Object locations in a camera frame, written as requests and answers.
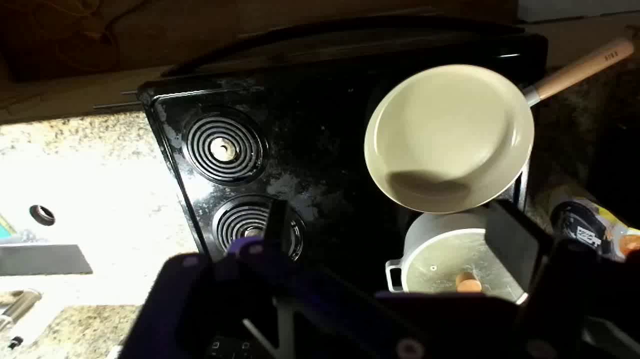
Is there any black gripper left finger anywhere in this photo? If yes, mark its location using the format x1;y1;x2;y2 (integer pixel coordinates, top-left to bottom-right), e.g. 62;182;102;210
263;198;292;260

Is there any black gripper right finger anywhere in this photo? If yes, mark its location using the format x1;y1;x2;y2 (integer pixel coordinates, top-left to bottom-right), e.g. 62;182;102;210
483;200;543;306

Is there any black electric stove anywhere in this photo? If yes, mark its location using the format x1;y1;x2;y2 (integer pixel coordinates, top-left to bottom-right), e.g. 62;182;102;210
136;16;551;298

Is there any small coil burner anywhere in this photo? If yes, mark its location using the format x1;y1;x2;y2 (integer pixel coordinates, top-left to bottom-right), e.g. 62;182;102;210
211;198;308;264

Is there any orange food piece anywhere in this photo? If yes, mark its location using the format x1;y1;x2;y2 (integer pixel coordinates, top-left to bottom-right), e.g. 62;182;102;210
456;270;483;296

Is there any black and yellow snack bag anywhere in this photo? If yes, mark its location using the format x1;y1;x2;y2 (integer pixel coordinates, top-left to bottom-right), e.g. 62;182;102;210
550;198;640;264

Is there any large coil burner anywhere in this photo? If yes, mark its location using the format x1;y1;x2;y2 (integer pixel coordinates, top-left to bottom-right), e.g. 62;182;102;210
181;112;268;186

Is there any steel kitchen sink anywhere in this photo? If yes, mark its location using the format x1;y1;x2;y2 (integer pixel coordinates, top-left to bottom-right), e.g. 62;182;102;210
0;212;95;278

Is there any teal sponge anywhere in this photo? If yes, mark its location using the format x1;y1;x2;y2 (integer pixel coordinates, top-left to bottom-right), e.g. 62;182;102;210
0;214;16;244

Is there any chrome faucet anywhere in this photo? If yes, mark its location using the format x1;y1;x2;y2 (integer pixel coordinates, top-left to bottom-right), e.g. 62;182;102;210
0;290;44;333

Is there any white pot with handles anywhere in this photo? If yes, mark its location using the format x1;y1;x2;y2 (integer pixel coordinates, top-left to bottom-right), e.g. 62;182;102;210
384;210;532;306

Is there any cream pan with wooden handle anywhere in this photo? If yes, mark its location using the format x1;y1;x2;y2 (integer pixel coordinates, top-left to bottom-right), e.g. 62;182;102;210
362;36;637;216

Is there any black ring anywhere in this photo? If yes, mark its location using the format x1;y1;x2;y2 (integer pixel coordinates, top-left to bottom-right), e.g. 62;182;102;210
28;204;57;228

